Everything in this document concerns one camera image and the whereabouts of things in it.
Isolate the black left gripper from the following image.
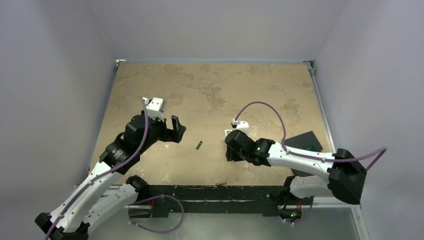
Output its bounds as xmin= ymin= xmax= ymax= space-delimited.
xmin=137 ymin=113 xmax=185 ymax=153

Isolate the white air conditioner remote control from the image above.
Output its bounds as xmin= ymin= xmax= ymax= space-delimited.
xmin=224 ymin=129 xmax=233 ymax=136

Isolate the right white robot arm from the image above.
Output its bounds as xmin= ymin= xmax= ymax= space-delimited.
xmin=224 ymin=130 xmax=367 ymax=205

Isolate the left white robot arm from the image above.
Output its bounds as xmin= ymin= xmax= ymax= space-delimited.
xmin=35 ymin=112 xmax=187 ymax=240

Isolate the green black battery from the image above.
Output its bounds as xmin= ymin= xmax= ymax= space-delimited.
xmin=195 ymin=141 xmax=203 ymax=150

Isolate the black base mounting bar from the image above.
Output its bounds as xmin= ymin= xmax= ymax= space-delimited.
xmin=137 ymin=185 xmax=285 ymax=218

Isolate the black foam pad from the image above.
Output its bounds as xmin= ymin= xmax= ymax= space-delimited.
xmin=284 ymin=131 xmax=323 ymax=152

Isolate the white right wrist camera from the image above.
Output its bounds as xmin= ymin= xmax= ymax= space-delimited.
xmin=231 ymin=119 xmax=250 ymax=135

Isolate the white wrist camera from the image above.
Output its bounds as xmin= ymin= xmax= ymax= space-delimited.
xmin=231 ymin=119 xmax=250 ymax=135
xmin=142 ymin=97 xmax=167 ymax=122

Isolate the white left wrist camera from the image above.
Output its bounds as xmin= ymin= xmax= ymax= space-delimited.
xmin=142 ymin=97 xmax=167 ymax=122

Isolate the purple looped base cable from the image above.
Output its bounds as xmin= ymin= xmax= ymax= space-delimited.
xmin=127 ymin=194 xmax=185 ymax=235

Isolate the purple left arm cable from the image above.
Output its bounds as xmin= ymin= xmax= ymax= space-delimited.
xmin=43 ymin=99 xmax=151 ymax=240

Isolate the aluminium frame rail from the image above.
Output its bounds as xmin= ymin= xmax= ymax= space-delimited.
xmin=303 ymin=61 xmax=336 ymax=152

